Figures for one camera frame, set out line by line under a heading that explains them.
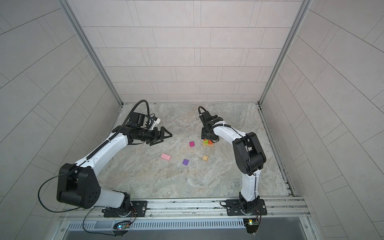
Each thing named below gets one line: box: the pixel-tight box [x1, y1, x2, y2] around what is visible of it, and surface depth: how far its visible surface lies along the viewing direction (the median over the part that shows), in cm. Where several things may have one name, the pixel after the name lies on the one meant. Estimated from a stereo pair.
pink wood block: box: [160, 153, 172, 161], surface depth 90 cm
